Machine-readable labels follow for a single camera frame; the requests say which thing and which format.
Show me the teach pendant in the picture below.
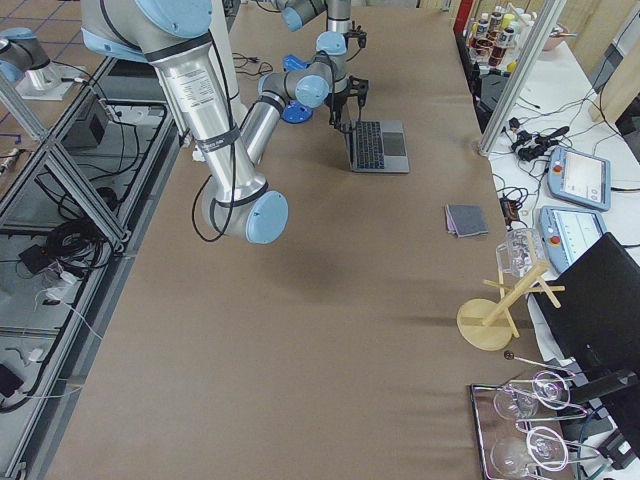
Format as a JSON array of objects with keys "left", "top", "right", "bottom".
[
  {"left": 547, "top": 146, "right": 612, "bottom": 211},
  {"left": 539, "top": 206, "right": 607, "bottom": 273}
]

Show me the grey laptop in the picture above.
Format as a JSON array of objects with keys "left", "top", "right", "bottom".
[{"left": 345, "top": 120, "right": 410, "bottom": 174}]

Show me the right braided black cable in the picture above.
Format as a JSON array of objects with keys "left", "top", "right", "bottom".
[{"left": 192, "top": 29, "right": 241, "bottom": 244}]

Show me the black monitor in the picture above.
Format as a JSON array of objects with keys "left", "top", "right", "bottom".
[{"left": 532, "top": 233, "right": 639, "bottom": 379}]

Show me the metal wire glass rack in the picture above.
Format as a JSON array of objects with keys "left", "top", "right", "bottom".
[{"left": 469, "top": 370, "right": 602, "bottom": 479}]

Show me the lower wine glass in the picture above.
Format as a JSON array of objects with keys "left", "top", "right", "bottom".
[{"left": 490, "top": 426, "right": 569, "bottom": 479}]

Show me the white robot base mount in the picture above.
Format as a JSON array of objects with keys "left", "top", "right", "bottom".
[{"left": 191, "top": 137, "right": 206, "bottom": 163}]

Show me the wine glass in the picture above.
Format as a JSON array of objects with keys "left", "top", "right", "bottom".
[
  {"left": 490, "top": 426, "right": 569, "bottom": 479},
  {"left": 493, "top": 370, "right": 570, "bottom": 420}
]

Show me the upper wine glass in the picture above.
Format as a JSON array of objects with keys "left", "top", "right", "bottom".
[{"left": 493, "top": 370, "right": 570, "bottom": 420}]

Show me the bottle rack with bottles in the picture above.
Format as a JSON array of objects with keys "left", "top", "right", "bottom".
[{"left": 464, "top": 2, "right": 537, "bottom": 74}]

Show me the folded grey cloth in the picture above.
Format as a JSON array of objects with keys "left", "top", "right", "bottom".
[{"left": 444, "top": 204, "right": 489, "bottom": 238}]

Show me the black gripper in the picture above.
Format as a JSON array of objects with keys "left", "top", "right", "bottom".
[{"left": 327, "top": 92, "right": 350, "bottom": 125}]

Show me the blue desk lamp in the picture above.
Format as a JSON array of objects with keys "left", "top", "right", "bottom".
[{"left": 282, "top": 54, "right": 313, "bottom": 124}]

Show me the wooden cup stand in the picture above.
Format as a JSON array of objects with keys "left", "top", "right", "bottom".
[{"left": 456, "top": 260, "right": 565, "bottom": 351}]

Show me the near teach pendant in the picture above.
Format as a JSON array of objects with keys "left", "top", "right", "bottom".
[{"left": 539, "top": 206, "right": 607, "bottom": 273}]

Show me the clear glass mug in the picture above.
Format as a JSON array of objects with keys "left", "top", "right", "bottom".
[{"left": 496, "top": 228, "right": 547, "bottom": 278}]

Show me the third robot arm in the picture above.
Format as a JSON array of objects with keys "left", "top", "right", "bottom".
[{"left": 1, "top": 27, "right": 72, "bottom": 101}]

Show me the far teach pendant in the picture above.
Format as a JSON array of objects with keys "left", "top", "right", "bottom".
[{"left": 547, "top": 146, "right": 612, "bottom": 211}]

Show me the aluminium frame post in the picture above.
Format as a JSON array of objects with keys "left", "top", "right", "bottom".
[{"left": 478, "top": 0, "right": 566, "bottom": 157}]

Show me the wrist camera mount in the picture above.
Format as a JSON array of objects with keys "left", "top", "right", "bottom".
[
  {"left": 345, "top": 20, "right": 367, "bottom": 49},
  {"left": 348, "top": 75, "right": 369, "bottom": 108}
]

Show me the black lamp power cable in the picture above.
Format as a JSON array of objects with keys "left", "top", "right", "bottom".
[{"left": 232, "top": 52, "right": 281, "bottom": 84}]

